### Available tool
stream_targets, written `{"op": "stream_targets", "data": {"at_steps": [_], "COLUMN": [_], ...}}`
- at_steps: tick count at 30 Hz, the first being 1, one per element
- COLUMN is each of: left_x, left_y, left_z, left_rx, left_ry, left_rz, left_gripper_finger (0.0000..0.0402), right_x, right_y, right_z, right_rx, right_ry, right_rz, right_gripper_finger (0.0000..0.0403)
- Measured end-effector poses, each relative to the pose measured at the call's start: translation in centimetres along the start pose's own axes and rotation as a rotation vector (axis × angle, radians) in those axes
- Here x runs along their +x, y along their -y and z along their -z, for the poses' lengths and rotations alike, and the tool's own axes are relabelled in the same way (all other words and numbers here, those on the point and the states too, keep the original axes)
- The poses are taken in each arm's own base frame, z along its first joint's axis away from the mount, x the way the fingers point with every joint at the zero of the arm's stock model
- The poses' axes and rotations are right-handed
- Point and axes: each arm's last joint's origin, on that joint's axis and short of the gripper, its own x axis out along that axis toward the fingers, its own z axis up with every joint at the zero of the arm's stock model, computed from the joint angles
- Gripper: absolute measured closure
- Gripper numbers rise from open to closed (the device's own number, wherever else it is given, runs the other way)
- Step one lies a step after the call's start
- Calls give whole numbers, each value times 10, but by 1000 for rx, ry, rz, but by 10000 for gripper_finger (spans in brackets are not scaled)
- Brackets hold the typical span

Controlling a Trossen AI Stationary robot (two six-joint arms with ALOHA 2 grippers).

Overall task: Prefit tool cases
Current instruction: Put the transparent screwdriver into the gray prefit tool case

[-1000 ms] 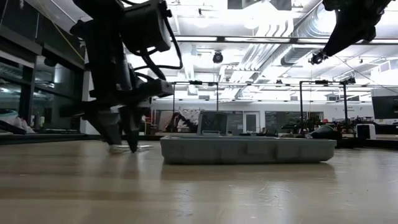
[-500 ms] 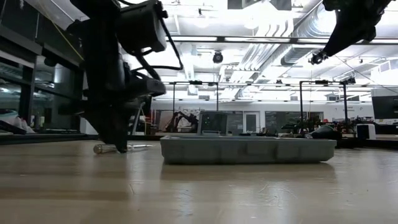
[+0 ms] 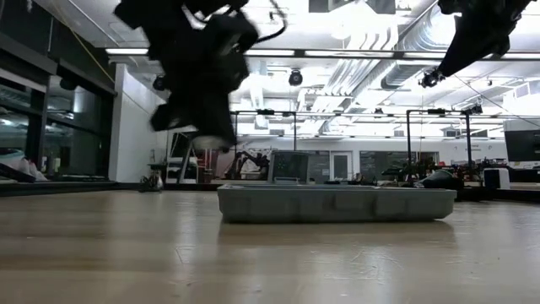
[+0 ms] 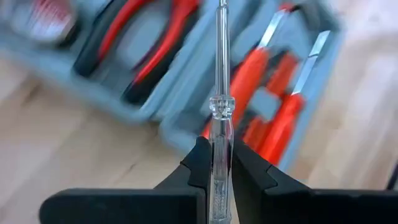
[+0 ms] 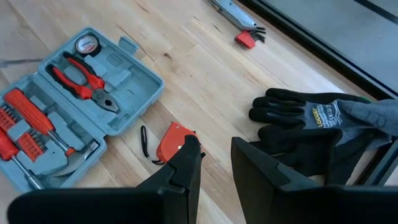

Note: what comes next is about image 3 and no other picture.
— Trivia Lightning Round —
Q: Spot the black monitor on stand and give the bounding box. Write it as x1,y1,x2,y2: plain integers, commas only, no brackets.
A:
170,131,199,160

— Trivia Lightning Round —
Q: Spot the white bag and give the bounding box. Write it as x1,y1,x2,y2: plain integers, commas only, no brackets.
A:
0,147,48,183

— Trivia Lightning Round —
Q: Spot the large black monitor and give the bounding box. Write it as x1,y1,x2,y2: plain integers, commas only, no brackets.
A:
504,128,540,164

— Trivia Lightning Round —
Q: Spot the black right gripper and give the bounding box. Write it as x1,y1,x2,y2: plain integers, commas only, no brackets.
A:
437,0,536,79

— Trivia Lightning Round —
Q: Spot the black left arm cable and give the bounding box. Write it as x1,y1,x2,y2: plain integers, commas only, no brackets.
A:
252,0,289,45

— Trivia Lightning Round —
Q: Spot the grey plastic tool case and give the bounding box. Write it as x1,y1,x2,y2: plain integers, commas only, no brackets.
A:
217,183,458,225

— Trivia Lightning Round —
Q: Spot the black ceiling-mounted device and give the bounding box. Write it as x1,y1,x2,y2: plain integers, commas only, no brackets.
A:
418,67,446,90

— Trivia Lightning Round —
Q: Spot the white box device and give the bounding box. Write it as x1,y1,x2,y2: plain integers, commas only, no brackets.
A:
483,167,511,190

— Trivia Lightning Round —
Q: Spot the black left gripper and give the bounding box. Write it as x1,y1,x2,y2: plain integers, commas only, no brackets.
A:
149,50,251,154

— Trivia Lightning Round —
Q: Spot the black grey work glove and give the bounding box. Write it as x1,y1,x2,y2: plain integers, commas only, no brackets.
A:
415,168,465,190

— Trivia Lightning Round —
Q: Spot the grey framed monitor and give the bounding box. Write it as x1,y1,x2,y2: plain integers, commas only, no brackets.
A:
267,149,312,186

